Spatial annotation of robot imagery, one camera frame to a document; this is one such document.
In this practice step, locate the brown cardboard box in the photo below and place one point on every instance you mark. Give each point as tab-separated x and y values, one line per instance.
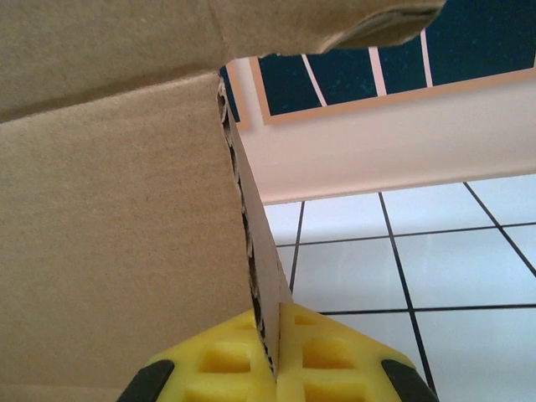
117	209

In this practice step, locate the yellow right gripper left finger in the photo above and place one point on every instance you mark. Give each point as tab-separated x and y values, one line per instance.
188	368

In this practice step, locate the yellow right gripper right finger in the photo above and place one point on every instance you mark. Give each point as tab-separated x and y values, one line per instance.
360	364

